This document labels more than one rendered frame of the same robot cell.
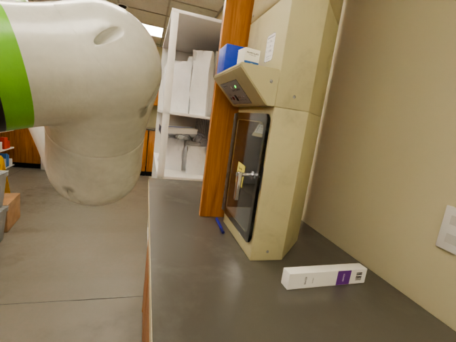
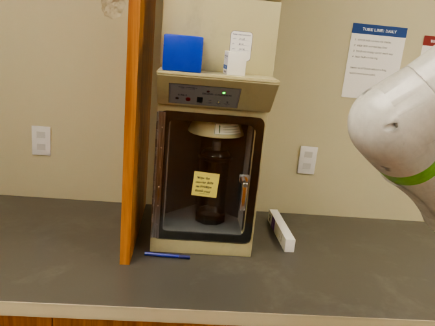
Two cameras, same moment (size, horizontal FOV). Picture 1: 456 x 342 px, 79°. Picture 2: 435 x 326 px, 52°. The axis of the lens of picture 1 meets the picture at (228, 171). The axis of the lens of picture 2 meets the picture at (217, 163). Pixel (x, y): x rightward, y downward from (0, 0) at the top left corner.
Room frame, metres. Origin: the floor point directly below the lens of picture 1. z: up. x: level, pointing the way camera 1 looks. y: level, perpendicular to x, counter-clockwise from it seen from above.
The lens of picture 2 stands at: (0.63, 1.19, 1.61)
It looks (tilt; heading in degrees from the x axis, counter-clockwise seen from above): 16 degrees down; 283
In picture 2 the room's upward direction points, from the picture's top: 5 degrees clockwise
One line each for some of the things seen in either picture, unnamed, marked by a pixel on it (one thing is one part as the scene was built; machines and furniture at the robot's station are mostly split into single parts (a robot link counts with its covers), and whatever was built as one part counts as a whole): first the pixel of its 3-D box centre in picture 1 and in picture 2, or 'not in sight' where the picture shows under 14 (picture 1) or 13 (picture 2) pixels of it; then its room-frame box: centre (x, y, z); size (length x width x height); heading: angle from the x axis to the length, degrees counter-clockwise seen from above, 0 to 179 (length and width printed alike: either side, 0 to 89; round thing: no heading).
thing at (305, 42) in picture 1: (283, 136); (209, 127); (0.98, -0.18, 1.33); 0.32 x 0.25 x 0.77; 18
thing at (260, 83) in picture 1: (239, 88); (216, 92); (0.92, 0.00, 1.46); 0.32 x 0.12 x 0.10; 18
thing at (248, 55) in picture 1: (248, 60); (234, 63); (0.88, -0.01, 1.54); 0.05 x 0.05 x 0.06; 25
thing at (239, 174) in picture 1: (243, 185); (243, 193); (0.83, -0.05, 1.17); 0.05 x 0.03 x 0.10; 107
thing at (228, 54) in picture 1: (235, 62); (182, 52); (1.02, 0.03, 1.56); 0.10 x 0.10 x 0.09; 18
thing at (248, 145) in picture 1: (241, 171); (207, 180); (0.94, -0.05, 1.19); 0.30 x 0.01 x 0.40; 17
